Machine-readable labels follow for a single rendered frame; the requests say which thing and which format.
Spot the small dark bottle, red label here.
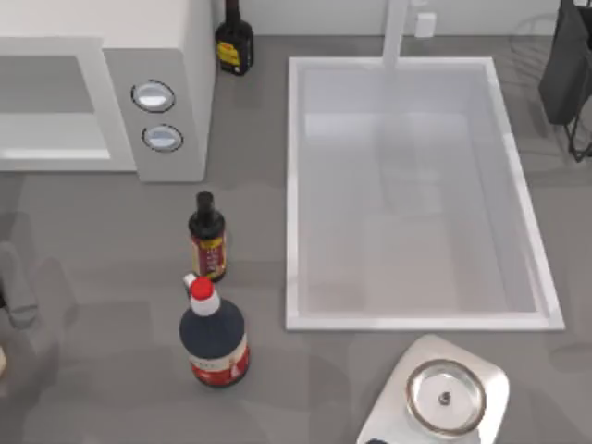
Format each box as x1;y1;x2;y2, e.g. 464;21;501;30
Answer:
187;191;229;284

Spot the white sink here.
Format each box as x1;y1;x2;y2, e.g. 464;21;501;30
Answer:
284;55;567;332

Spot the large dark bottle, red cap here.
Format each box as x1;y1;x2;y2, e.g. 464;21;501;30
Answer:
179;273;253;389

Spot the round silver microwave knob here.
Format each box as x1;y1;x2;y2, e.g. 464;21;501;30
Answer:
130;79;177;114
141;123;185;153

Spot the black bottle with yellow label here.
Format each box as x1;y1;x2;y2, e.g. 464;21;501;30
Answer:
214;0;255;78

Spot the silver kitchen scale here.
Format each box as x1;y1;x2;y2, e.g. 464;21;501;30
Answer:
355;333;512;444

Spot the tall white tap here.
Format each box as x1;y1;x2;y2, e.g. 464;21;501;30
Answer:
380;0;438;71

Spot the pale microwave oven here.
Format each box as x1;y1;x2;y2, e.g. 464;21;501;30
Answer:
0;0;216;184

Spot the round silver scale plate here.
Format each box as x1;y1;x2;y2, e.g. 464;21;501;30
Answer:
405;359;488;438

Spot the microwave oven door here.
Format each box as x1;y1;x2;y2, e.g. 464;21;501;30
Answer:
0;37;139;174

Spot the black stand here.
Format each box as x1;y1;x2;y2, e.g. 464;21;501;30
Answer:
537;0;592;164

